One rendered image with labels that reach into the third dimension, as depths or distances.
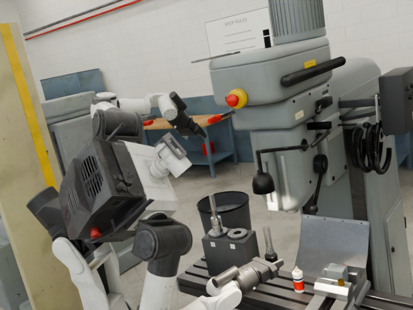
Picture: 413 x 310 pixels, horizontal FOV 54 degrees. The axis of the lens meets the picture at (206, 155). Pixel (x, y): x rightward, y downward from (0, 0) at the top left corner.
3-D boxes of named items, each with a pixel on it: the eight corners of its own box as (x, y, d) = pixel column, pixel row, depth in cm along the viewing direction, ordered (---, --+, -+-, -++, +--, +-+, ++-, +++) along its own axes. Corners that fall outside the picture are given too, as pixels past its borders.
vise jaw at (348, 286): (348, 301, 141) (346, 291, 140) (314, 294, 149) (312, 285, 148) (353, 291, 146) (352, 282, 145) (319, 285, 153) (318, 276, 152)
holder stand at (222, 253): (251, 282, 177) (243, 240, 172) (208, 275, 189) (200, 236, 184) (262, 267, 187) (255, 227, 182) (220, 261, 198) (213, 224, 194)
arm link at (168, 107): (171, 130, 177) (157, 116, 169) (165, 115, 184) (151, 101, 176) (193, 116, 175) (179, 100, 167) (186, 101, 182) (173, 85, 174)
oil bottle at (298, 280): (302, 294, 162) (298, 269, 159) (292, 291, 164) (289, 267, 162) (306, 288, 165) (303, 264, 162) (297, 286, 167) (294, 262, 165)
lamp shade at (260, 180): (251, 195, 131) (248, 177, 130) (254, 187, 138) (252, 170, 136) (273, 194, 129) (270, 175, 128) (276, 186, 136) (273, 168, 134)
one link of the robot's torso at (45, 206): (18, 211, 143) (43, 183, 135) (43, 197, 154) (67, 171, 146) (69, 272, 143) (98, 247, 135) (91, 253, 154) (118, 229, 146)
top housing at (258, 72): (278, 104, 119) (270, 48, 115) (208, 109, 136) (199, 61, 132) (337, 77, 153) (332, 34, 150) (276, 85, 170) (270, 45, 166)
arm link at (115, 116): (92, 130, 143) (103, 140, 132) (94, 105, 141) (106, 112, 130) (123, 132, 149) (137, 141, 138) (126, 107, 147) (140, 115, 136)
